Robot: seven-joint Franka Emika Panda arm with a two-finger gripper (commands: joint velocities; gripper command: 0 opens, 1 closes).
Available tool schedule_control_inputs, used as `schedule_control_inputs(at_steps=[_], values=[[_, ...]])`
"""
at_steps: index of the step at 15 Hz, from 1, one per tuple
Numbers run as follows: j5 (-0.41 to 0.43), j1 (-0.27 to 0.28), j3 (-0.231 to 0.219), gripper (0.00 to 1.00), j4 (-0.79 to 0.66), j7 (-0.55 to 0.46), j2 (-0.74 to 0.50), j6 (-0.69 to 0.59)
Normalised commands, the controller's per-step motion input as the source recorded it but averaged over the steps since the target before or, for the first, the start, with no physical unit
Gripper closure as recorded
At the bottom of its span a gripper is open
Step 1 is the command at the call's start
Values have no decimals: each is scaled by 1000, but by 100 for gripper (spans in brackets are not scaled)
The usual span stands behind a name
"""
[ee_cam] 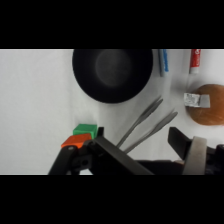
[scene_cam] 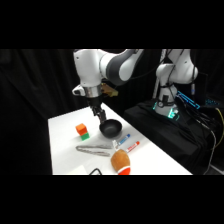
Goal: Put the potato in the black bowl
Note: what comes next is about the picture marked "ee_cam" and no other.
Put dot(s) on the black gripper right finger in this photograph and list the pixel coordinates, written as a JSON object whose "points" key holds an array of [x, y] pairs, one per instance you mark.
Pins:
{"points": [[178, 141]]}

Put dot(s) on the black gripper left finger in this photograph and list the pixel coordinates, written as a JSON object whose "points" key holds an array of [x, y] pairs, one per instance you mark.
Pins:
{"points": [[110, 156]]}

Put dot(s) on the black bowl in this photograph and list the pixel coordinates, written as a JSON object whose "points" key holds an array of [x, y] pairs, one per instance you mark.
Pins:
{"points": [[113, 76]]}

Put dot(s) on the orange block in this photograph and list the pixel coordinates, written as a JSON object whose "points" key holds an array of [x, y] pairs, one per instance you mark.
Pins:
{"points": [[77, 140]]}

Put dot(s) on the green block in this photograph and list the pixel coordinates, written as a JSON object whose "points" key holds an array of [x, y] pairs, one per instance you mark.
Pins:
{"points": [[85, 129]]}

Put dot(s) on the grey metal tongs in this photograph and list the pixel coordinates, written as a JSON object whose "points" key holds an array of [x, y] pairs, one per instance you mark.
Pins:
{"points": [[146, 114]]}

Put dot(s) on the blue marker pen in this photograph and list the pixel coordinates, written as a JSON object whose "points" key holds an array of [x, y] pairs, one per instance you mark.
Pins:
{"points": [[163, 63]]}

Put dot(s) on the red marker pen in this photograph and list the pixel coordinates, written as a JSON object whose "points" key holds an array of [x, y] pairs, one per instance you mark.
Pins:
{"points": [[195, 61]]}

